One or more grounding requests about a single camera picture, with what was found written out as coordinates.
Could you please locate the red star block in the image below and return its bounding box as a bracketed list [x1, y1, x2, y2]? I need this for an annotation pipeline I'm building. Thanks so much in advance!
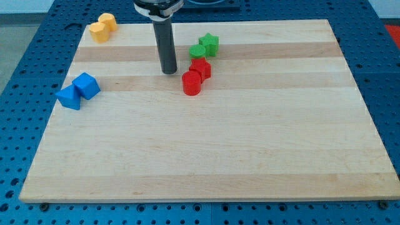
[189, 57, 211, 84]

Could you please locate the yellow hexagon block front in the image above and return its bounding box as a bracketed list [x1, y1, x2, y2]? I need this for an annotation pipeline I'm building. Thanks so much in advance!
[89, 22, 110, 44]

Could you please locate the yellow block rear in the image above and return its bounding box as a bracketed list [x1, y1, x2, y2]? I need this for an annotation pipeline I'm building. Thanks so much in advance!
[97, 12, 118, 31]

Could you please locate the blue triangle block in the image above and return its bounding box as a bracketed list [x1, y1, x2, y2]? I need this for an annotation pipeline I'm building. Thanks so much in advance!
[56, 84, 81, 110]

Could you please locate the wooden board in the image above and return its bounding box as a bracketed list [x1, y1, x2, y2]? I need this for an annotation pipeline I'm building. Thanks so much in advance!
[19, 19, 399, 203]

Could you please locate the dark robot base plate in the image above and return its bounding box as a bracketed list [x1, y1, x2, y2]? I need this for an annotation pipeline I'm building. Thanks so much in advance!
[181, 0, 242, 10]

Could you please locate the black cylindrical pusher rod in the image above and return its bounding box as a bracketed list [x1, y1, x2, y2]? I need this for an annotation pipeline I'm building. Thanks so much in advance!
[152, 18, 178, 74]

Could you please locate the green star block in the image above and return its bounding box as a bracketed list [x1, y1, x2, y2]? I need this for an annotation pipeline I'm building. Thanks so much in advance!
[199, 33, 219, 56]

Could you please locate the green circle block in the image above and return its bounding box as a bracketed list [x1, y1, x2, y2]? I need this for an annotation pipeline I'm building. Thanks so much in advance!
[189, 44, 206, 59]

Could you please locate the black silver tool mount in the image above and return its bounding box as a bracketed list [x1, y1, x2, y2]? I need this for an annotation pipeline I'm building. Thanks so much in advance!
[133, 0, 184, 21]

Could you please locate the red cylinder block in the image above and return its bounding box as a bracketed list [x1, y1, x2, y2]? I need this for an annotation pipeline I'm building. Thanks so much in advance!
[182, 71, 201, 96]

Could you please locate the blue cube block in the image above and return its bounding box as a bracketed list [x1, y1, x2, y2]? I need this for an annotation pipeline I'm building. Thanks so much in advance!
[72, 72, 101, 100]

